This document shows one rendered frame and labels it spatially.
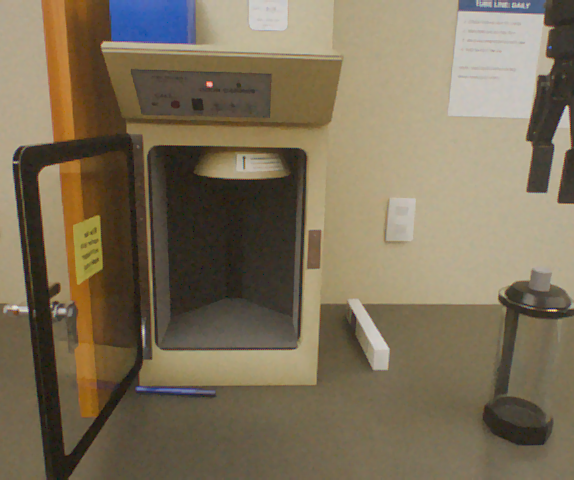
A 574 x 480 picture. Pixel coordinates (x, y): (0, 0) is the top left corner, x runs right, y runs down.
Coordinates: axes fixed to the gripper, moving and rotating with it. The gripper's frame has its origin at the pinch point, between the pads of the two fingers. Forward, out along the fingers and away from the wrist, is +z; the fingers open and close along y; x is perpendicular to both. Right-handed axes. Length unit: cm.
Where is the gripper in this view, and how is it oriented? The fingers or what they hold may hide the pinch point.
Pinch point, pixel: (554, 178)
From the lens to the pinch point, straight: 83.1
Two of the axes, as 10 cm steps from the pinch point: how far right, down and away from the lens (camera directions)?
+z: -0.3, 9.6, 2.7
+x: -10.0, -0.1, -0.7
